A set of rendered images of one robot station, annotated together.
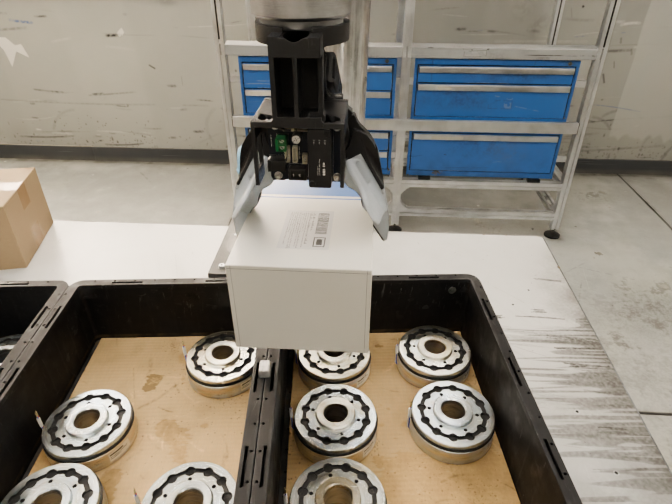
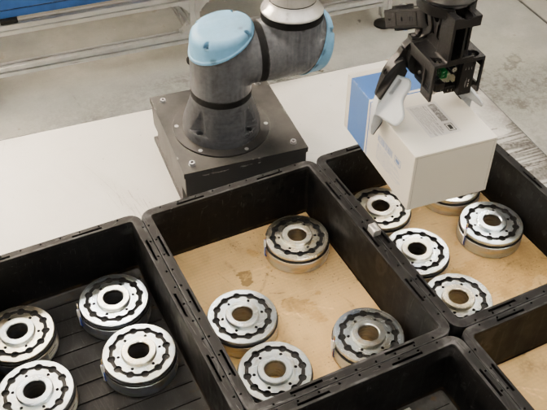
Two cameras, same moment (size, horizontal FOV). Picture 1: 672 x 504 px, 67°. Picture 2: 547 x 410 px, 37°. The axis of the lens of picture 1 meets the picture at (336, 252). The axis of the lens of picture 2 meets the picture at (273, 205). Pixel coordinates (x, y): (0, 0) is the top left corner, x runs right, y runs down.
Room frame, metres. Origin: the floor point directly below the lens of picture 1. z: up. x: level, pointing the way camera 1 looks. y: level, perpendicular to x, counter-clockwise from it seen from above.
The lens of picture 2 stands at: (-0.30, 0.58, 1.77)
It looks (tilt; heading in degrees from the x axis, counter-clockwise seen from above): 42 degrees down; 335
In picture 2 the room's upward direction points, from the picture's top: 1 degrees clockwise
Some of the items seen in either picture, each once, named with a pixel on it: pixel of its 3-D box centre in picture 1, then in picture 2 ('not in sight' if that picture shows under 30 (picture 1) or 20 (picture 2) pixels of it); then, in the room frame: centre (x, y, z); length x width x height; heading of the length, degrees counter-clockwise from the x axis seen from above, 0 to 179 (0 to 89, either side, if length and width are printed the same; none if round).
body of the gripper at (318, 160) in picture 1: (304, 103); (443, 41); (0.41, 0.03, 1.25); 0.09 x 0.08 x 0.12; 176
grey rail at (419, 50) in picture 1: (406, 50); not in sight; (2.39, -0.31, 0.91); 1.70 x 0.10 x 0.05; 86
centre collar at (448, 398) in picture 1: (453, 410); (492, 220); (0.42, -0.14, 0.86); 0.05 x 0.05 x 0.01
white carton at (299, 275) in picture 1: (312, 249); (415, 130); (0.44, 0.02, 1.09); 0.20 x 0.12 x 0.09; 176
